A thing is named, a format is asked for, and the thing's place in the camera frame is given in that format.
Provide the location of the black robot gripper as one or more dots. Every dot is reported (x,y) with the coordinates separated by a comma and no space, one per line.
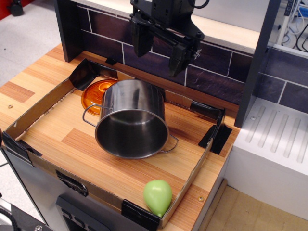
(169,20)

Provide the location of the stainless steel metal pot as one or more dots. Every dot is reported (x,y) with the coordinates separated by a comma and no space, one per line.
(132,120)

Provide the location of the cardboard fence with black tape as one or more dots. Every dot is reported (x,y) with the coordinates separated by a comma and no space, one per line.
(49,141)

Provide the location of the orange plastic lid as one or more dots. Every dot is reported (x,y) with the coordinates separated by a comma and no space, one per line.
(93,94)

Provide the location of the green plastic pear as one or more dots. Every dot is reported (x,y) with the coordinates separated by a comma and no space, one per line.
(157,195)

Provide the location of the black object on floor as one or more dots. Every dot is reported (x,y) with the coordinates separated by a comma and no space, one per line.
(16,8)

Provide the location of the white drainboard sink unit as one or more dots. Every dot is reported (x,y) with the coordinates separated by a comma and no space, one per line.
(269,159)

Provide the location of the dark grey shelf frame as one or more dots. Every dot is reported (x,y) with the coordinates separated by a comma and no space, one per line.
(72,44)

